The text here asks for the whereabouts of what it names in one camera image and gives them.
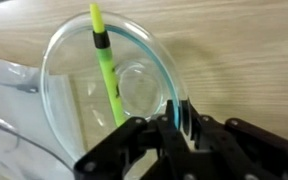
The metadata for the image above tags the clear glass bowl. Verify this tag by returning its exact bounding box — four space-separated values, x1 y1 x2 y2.
40 12 188 163

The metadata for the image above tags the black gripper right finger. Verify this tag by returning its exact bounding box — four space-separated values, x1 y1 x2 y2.
181 100 288 180

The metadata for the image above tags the clear plastic bag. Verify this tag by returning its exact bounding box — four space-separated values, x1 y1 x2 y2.
0 60 83 180

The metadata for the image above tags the yellow-green marker pen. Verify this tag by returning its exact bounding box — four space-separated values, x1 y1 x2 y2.
89 3 125 126

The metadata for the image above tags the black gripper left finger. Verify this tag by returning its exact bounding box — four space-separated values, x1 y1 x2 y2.
73 100 190 180

